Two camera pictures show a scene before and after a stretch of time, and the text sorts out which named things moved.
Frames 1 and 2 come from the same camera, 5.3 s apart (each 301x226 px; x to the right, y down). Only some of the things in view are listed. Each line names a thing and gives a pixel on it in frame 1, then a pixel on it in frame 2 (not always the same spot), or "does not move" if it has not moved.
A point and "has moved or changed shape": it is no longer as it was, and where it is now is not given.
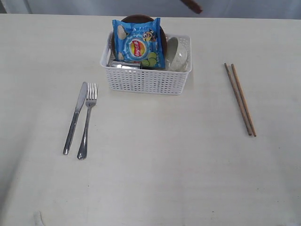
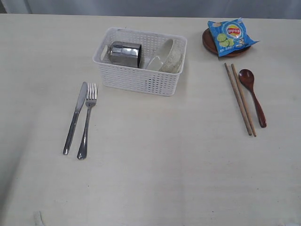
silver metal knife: x=82 y=97 does not move
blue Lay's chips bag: x=141 y=42 -> x=229 y=36
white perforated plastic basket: x=145 y=81 has moved or changed shape
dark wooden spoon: x=192 y=6 -> x=246 y=77
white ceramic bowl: x=177 y=54 has moved or changed shape
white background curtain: x=266 y=9 does not move
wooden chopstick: x=243 y=100 does not move
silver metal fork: x=91 y=95 does not move
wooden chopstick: x=238 y=101 does not move
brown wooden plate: x=136 y=18 -> x=209 y=45
